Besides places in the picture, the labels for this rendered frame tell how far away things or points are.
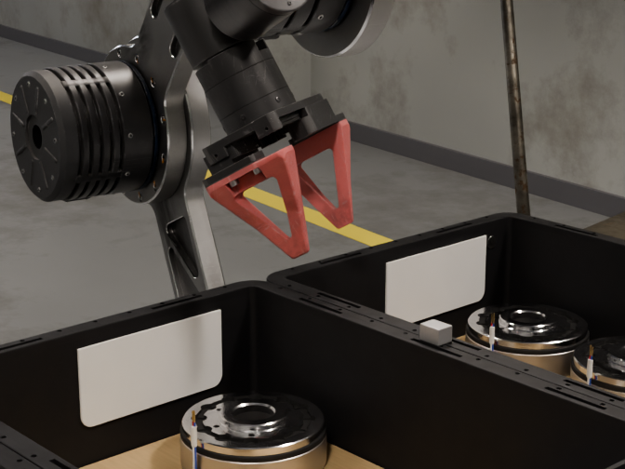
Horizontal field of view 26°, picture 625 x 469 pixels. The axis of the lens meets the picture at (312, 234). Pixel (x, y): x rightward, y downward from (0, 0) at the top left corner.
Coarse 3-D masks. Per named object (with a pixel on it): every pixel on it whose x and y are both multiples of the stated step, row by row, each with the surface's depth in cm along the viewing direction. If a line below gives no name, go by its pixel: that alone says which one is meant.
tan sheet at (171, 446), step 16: (144, 448) 99; (160, 448) 99; (176, 448) 99; (336, 448) 99; (96, 464) 96; (112, 464) 96; (128, 464) 96; (144, 464) 96; (160, 464) 96; (176, 464) 96; (336, 464) 96; (352, 464) 96; (368, 464) 96
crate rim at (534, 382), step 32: (224, 288) 102; (256, 288) 103; (96, 320) 95; (128, 320) 96; (352, 320) 95; (0, 352) 89; (32, 352) 91; (416, 352) 91; (448, 352) 90; (512, 384) 85; (544, 384) 84; (608, 416) 80; (32, 448) 75
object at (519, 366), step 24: (504, 216) 122; (528, 216) 122; (408, 240) 115; (432, 240) 116; (600, 240) 115; (624, 240) 115; (312, 264) 108; (336, 264) 109; (288, 288) 102; (312, 288) 102; (360, 312) 97; (504, 360) 88; (576, 384) 84; (624, 408) 81
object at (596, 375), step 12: (624, 336) 112; (576, 348) 109; (588, 348) 109; (600, 348) 110; (576, 360) 107; (600, 360) 106; (600, 372) 104; (612, 372) 105; (624, 372) 104; (612, 384) 103; (624, 384) 103
